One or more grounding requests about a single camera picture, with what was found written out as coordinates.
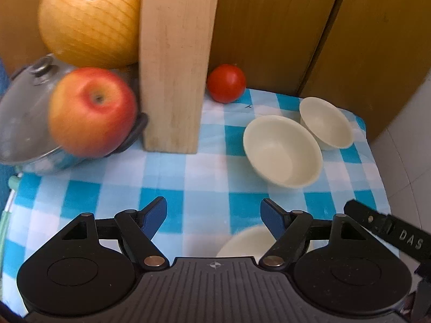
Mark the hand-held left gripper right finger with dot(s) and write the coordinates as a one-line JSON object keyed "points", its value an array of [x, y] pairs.
{"points": [[271, 217]]}

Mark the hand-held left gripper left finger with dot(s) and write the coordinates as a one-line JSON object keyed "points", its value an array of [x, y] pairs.
{"points": [[156, 217]]}

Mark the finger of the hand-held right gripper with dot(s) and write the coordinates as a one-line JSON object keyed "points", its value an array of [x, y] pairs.
{"points": [[365, 215]]}

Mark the cream bowl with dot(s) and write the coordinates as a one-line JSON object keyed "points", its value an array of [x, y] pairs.
{"points": [[283, 151], [328, 126], [245, 242]]}

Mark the blue white checkered tablecloth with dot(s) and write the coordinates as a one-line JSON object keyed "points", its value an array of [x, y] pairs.
{"points": [[101, 188]]}

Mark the steel pot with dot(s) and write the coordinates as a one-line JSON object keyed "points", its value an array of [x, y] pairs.
{"points": [[50, 165]]}

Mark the red yellow apple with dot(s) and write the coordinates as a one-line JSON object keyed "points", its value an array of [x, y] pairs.
{"points": [[92, 114]]}

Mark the red tomato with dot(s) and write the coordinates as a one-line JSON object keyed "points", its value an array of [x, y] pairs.
{"points": [[225, 82]]}

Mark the wooden knife block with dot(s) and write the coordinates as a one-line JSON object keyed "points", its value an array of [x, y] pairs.
{"points": [[175, 64]]}

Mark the wooden cabinet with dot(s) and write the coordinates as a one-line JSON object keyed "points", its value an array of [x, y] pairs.
{"points": [[286, 23]]}

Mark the yellow pomelo in net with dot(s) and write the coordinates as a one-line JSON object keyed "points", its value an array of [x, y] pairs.
{"points": [[91, 16]]}

